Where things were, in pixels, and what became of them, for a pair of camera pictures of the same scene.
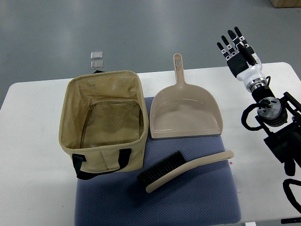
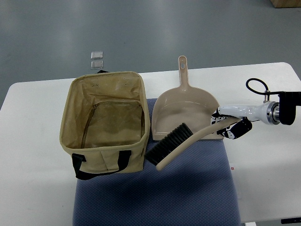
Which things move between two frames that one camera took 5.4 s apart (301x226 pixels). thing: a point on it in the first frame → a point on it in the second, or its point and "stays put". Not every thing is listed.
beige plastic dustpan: [184, 110] stays put
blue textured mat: [207, 197] stays put
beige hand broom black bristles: [173, 164] → [178, 139]
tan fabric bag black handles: [104, 123] stays put
